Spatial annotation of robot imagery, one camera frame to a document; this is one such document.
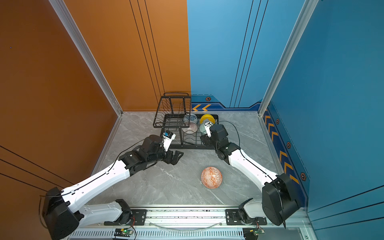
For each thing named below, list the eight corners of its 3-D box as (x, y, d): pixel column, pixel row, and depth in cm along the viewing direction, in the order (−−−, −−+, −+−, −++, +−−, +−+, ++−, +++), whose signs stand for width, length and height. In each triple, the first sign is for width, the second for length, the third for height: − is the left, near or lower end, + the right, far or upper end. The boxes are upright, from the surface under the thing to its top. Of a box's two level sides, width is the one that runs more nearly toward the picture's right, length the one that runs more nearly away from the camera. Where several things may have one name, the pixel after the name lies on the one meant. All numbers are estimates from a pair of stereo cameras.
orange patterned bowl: (201, 188, 84) (201, 184, 79) (201, 171, 90) (201, 166, 85) (221, 188, 84) (223, 184, 79) (219, 171, 90) (221, 166, 85)
